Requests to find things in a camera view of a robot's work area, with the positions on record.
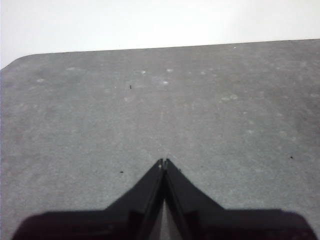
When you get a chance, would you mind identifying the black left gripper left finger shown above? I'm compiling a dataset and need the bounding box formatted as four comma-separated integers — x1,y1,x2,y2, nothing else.
11,158,166,240

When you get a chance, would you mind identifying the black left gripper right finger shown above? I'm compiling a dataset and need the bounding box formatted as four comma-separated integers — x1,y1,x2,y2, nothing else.
163,158,317,240

